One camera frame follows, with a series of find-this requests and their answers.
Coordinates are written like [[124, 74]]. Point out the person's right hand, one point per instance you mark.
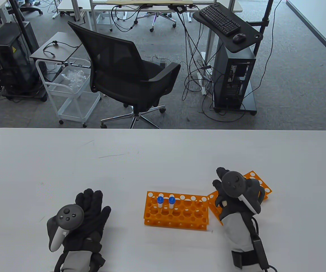
[[229, 208]]

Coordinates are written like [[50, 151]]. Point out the person's left hand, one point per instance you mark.
[[94, 219]]

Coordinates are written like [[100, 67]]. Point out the orange test tube rack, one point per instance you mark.
[[265, 187], [177, 212]]

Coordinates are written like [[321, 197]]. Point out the blue capped test tube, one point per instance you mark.
[[172, 200], [160, 200]]

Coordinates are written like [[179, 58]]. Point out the person's left forearm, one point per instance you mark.
[[77, 260]]

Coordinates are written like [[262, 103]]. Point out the person's right forearm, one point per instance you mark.
[[236, 232]]

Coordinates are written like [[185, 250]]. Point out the black and white hand controller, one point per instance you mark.
[[69, 216], [233, 182]]

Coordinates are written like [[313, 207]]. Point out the black rolling stand base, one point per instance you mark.
[[249, 104]]

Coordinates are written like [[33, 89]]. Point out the white power strip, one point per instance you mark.
[[202, 85]]

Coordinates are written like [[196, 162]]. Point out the white utility cart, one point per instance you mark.
[[75, 93]]

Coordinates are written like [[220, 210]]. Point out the black computer tower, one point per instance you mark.
[[9, 59], [231, 73]]

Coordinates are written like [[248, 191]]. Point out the clear plastic bags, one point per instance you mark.
[[75, 77]]

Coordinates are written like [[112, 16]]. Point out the black mesh office chair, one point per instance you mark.
[[128, 76]]

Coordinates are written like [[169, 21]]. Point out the black keyboard tray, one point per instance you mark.
[[245, 42]]

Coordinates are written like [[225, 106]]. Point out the black computer mouse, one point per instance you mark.
[[239, 37]]

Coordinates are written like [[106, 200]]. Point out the small grey side table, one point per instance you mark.
[[58, 46]]

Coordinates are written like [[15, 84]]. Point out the black stand pole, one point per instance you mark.
[[263, 22], [16, 14]]

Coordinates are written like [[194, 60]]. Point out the black keyboard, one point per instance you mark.
[[219, 19]]

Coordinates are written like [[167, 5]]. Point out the chrome chair base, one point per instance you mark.
[[154, 17]]

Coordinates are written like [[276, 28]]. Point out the white desk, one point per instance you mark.
[[75, 5]]

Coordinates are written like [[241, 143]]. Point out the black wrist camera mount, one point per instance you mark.
[[259, 249]]

